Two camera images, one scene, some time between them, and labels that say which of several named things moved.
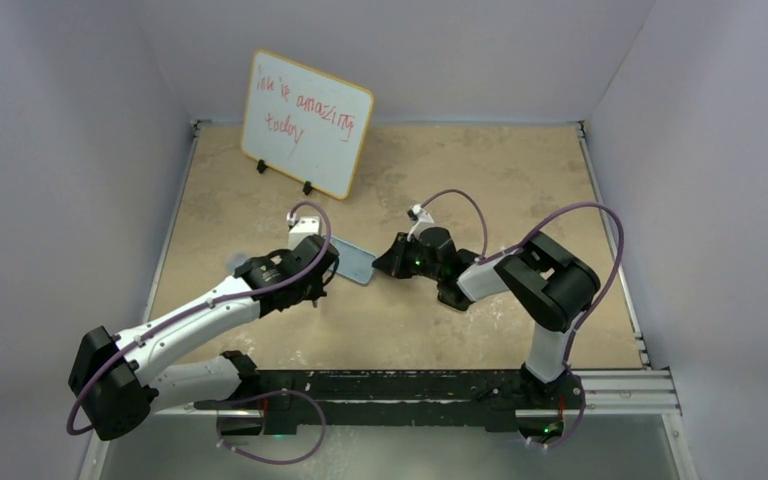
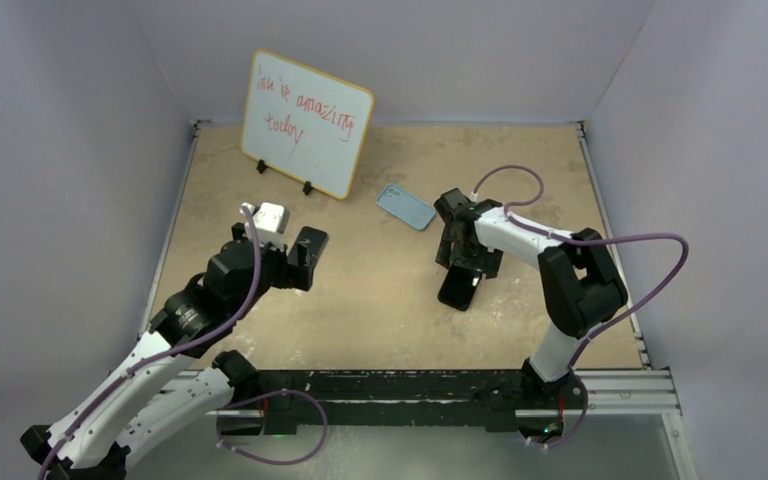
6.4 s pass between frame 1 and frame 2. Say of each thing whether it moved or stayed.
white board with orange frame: stayed
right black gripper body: moved
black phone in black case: stayed
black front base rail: stayed
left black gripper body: moved
